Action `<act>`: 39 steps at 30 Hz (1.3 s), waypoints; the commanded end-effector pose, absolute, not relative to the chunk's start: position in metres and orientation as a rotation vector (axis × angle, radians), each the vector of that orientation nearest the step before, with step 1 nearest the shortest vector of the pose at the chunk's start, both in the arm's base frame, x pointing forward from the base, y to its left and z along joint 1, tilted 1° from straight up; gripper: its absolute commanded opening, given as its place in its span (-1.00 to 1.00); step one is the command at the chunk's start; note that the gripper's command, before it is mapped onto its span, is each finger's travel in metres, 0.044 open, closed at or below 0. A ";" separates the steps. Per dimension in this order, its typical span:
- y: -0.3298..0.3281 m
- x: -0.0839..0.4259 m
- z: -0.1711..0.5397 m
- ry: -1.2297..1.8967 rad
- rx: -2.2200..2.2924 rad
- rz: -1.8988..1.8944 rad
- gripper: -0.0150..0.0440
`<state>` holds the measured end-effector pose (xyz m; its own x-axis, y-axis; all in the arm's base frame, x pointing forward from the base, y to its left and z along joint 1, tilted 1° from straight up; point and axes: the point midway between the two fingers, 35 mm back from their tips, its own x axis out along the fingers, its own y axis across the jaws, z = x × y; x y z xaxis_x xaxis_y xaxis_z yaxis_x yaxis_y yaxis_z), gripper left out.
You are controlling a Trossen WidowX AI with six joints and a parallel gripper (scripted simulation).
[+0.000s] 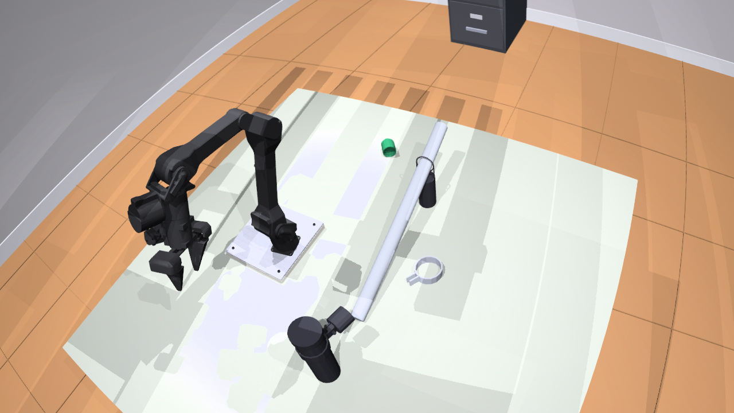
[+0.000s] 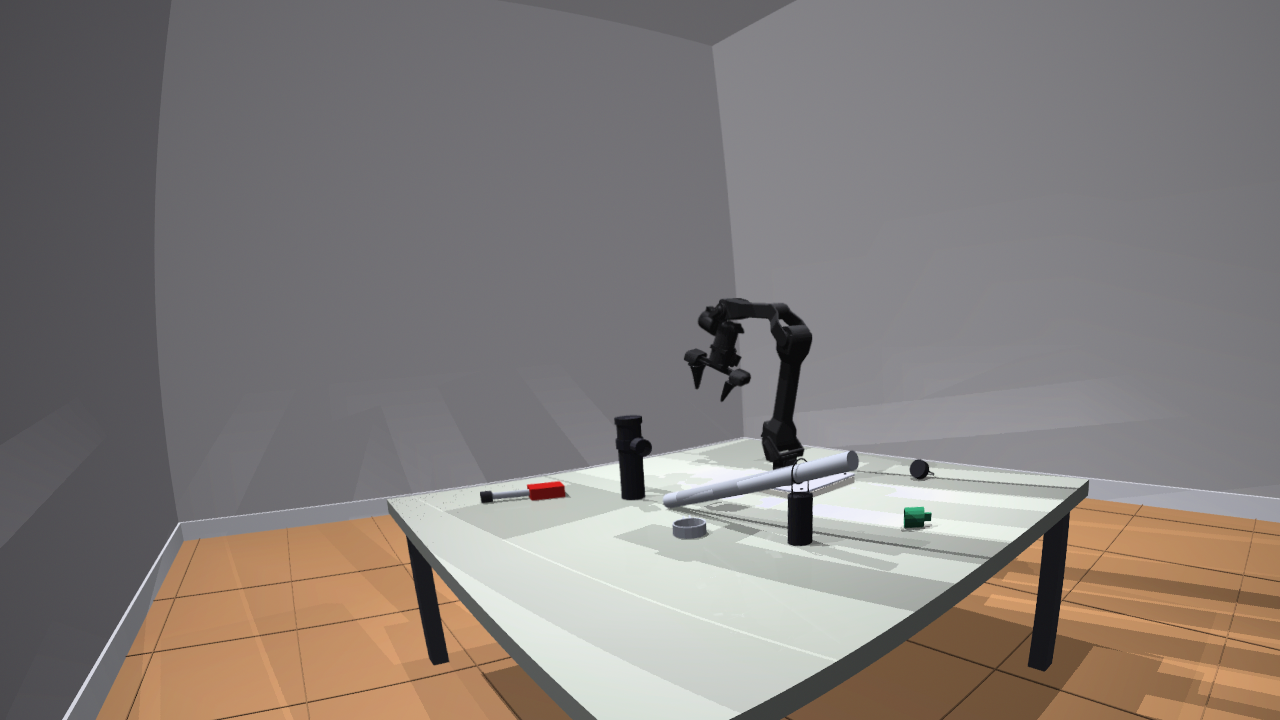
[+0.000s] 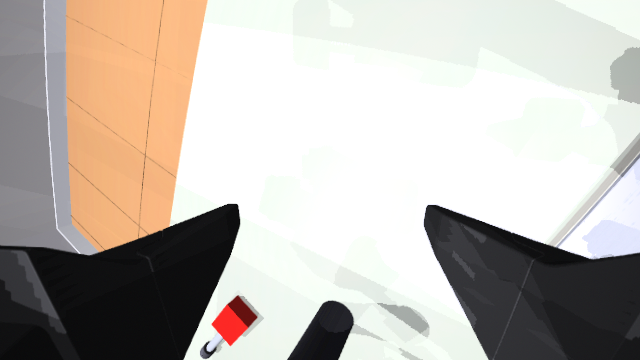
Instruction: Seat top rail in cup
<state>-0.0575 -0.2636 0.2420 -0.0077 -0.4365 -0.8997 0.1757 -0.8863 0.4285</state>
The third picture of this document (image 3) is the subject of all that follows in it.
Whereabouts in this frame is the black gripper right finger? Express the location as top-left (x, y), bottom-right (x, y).
top-left (423, 205), bottom-right (640, 360)

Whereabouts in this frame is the black post with grey cap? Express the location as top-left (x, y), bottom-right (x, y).
top-left (287, 300), bottom-right (354, 360)

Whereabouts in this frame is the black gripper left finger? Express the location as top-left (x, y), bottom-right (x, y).
top-left (0, 203), bottom-right (241, 360)

